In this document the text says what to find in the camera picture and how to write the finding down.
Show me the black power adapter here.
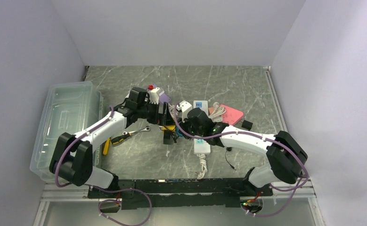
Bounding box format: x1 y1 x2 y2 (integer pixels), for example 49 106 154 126
241 120 253 131

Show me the white power cable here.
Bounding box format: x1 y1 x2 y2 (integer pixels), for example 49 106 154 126
167 101 228 124

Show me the yellow black small tool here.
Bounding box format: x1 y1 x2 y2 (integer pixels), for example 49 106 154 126
102 138 111 156

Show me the purple flat box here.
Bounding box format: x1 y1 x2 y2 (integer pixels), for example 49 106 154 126
159 93 171 103

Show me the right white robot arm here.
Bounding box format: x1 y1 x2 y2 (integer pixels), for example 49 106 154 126
175 108 308 195

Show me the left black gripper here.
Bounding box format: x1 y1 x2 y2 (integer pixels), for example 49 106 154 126
138 100 175 126

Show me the black base frame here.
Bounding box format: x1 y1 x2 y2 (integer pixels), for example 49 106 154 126
88 178 273 210

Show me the white long power strip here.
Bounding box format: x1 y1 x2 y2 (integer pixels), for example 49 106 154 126
193 100 212 155

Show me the black cube adapter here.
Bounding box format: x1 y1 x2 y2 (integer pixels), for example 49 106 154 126
163 130 174 145

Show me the yellow cube socket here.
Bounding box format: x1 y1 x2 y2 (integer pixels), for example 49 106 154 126
160 125 176 132

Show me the pink triangular power strip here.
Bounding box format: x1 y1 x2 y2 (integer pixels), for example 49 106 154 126
208 103 244 126

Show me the clear plastic storage bin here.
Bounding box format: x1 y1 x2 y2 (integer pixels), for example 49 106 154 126
30 81 103 182

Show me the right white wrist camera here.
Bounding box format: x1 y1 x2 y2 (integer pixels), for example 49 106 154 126
176 101 193 119

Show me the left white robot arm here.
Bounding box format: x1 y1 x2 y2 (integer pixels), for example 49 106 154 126
49 86 168 198

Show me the black yellow screwdriver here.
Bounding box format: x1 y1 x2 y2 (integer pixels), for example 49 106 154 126
111 131 137 145

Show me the silver ratchet wrench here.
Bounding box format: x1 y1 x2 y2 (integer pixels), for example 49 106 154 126
138 126 151 132

